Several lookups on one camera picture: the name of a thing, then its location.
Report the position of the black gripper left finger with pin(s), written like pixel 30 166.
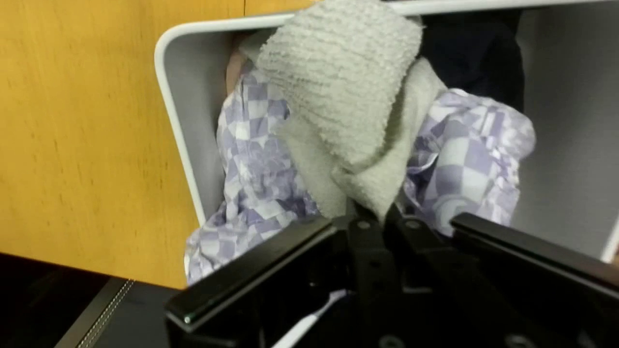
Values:
pixel 271 282

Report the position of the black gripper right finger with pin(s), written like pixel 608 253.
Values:
pixel 515 282

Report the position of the purple checkered cloth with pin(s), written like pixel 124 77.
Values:
pixel 258 179

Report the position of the beige knit towel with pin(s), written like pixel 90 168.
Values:
pixel 341 83

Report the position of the pink cloth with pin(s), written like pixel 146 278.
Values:
pixel 235 67

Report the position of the navy blue cloth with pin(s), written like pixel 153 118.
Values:
pixel 476 50

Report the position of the white plastic basket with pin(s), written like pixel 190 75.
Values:
pixel 567 147

